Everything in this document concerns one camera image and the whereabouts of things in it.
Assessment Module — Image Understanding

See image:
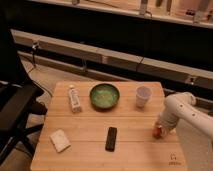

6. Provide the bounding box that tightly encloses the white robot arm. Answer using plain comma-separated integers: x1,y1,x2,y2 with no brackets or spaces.
156,92,213,140

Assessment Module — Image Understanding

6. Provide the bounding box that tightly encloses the green bowl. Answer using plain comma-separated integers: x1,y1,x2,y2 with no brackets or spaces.
90,83,120,109

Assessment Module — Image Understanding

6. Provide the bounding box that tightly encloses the white tube bottle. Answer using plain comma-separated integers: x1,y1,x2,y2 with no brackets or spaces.
68,85,82,113

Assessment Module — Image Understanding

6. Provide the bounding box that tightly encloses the white paper cup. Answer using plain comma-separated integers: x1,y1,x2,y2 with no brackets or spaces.
136,86,152,107

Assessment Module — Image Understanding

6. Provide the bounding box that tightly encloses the black remote control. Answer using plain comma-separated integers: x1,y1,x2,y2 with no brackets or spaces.
105,127,117,152

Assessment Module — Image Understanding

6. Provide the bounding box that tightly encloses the wooden table board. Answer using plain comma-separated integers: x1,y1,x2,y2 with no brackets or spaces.
31,82,187,171

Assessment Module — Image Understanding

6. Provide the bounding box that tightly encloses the white sponge block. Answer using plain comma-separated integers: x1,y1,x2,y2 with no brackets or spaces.
50,130,71,153

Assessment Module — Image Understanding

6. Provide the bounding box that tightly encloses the black office chair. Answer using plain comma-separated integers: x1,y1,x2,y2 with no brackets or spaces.
0,19,47,165

